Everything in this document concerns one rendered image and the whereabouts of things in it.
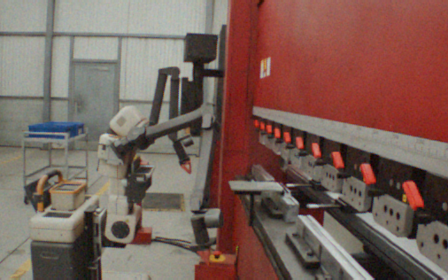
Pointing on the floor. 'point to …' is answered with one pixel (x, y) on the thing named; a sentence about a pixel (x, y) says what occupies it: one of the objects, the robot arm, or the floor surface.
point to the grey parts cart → (55, 164)
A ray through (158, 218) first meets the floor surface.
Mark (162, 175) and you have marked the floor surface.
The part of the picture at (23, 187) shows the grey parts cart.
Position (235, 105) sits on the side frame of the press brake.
